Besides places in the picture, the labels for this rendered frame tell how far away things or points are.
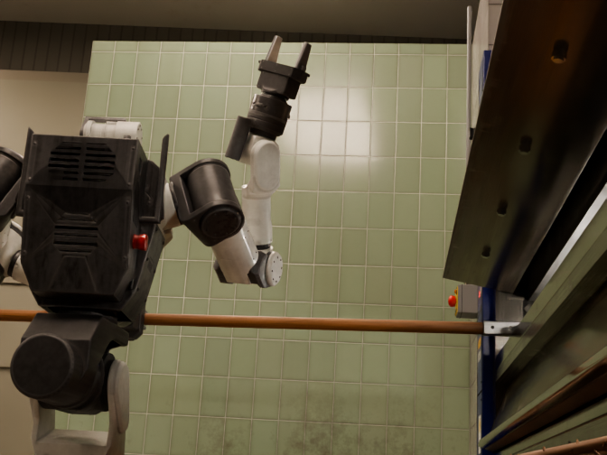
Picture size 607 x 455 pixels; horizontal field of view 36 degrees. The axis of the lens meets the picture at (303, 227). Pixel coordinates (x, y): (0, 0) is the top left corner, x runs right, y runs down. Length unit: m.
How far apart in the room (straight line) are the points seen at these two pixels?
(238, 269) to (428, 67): 2.07
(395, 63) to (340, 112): 0.31
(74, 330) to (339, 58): 2.44
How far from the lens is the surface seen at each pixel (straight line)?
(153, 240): 1.83
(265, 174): 2.04
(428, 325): 2.31
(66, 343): 1.66
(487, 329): 2.32
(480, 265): 2.47
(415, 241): 3.65
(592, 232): 1.38
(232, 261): 1.99
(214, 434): 3.58
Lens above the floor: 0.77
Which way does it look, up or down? 16 degrees up
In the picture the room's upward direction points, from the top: 3 degrees clockwise
